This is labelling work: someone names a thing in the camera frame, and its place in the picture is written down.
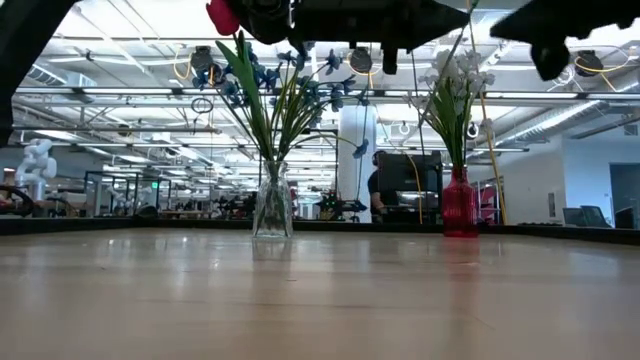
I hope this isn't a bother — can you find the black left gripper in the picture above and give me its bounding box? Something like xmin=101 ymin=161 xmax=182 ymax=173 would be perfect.
xmin=239 ymin=0 xmax=470 ymax=75

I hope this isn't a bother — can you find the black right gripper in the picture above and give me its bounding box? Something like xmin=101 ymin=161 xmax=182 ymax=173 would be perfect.
xmin=490 ymin=0 xmax=640 ymax=81

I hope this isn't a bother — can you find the white fabric tulip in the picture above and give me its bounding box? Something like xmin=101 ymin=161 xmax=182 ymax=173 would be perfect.
xmin=432 ymin=48 xmax=452 ymax=72

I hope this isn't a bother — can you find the blue artificial flower bunch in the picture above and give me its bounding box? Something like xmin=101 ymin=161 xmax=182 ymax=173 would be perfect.
xmin=192 ymin=42 xmax=281 ymax=166
xmin=272 ymin=47 xmax=372 ymax=166

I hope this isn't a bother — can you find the red fabric tulip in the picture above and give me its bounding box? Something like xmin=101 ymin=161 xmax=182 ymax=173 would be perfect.
xmin=205 ymin=0 xmax=274 ymax=164

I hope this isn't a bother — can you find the red glass vase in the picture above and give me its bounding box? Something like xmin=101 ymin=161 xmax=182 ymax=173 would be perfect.
xmin=441 ymin=167 xmax=480 ymax=239

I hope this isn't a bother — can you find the clear glass vase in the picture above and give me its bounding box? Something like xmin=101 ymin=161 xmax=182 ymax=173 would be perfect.
xmin=252 ymin=160 xmax=295 ymax=239

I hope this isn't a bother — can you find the black monitor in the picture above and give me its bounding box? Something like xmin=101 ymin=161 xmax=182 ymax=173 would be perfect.
xmin=377 ymin=152 xmax=444 ymax=195

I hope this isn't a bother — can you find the white building column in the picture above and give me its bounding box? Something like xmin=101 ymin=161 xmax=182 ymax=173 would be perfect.
xmin=338 ymin=104 xmax=377 ymax=224

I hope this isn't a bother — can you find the person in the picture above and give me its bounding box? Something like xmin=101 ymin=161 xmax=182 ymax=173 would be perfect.
xmin=367 ymin=149 xmax=401 ymax=224

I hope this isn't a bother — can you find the dark door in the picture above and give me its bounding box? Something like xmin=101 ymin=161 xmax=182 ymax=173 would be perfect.
xmin=608 ymin=162 xmax=640 ymax=230

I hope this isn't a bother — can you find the red metal shelf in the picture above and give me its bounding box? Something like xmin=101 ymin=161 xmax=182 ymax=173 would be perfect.
xmin=477 ymin=184 xmax=501 ymax=224

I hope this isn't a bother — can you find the grey office chair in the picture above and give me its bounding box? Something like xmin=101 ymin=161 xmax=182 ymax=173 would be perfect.
xmin=579 ymin=204 xmax=612 ymax=230
xmin=563 ymin=207 xmax=587 ymax=229

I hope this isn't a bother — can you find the white robot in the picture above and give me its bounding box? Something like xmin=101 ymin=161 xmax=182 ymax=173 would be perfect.
xmin=14 ymin=138 xmax=59 ymax=201

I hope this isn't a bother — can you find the long black cable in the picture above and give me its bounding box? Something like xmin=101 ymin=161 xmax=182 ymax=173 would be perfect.
xmin=354 ymin=49 xmax=374 ymax=209
xmin=409 ymin=44 xmax=426 ymax=156

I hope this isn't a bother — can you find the black camera rig frame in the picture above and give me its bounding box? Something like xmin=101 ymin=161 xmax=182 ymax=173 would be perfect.
xmin=257 ymin=127 xmax=340 ymax=201

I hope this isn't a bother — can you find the long yellow cable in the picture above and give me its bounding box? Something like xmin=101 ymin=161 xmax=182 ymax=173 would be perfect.
xmin=464 ymin=19 xmax=507 ymax=225

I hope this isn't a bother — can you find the short yellow cable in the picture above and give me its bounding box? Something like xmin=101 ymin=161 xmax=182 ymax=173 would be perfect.
xmin=405 ymin=153 xmax=424 ymax=225

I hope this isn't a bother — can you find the black overhead light rail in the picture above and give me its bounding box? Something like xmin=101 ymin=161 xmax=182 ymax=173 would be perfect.
xmin=0 ymin=87 xmax=640 ymax=100

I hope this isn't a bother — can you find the black metal rack frame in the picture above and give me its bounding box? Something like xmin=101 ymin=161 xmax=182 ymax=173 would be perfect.
xmin=83 ymin=171 xmax=172 ymax=217

